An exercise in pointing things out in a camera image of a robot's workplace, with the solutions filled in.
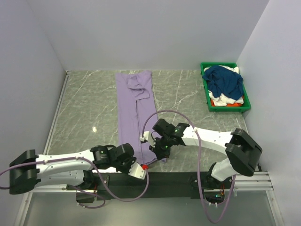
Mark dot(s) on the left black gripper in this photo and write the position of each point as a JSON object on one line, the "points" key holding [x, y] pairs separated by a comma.
{"points": [[131, 159]]}

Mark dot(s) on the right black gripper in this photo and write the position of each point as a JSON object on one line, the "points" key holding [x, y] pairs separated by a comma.
{"points": [[160, 153]]}

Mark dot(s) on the purple t shirt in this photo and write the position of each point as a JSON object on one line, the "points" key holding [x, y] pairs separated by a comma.
{"points": [[135, 103]]}

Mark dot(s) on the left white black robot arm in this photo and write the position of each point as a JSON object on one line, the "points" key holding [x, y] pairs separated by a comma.
{"points": [[31, 170]]}

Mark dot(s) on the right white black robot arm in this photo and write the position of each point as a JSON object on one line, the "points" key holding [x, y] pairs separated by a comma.
{"points": [[242, 152]]}

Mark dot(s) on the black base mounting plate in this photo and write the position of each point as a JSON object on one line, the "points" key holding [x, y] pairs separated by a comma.
{"points": [[161, 185]]}

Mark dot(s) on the orange t shirt in bin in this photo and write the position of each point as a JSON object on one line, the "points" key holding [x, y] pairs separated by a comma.
{"points": [[222, 104]]}

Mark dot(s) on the dark blue t shirt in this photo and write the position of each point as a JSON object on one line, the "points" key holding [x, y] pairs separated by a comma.
{"points": [[221, 80]]}

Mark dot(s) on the green plastic bin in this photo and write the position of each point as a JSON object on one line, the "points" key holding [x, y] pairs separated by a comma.
{"points": [[213, 108]]}

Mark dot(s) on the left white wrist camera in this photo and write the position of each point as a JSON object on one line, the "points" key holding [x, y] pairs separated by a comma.
{"points": [[137, 171]]}

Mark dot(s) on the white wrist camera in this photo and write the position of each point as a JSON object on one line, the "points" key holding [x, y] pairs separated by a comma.
{"points": [[137, 171], [146, 137]]}

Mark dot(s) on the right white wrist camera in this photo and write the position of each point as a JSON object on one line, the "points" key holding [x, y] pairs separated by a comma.
{"points": [[146, 137]]}

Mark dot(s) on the aluminium rail frame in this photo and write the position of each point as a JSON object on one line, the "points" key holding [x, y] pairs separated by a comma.
{"points": [[86, 115]]}

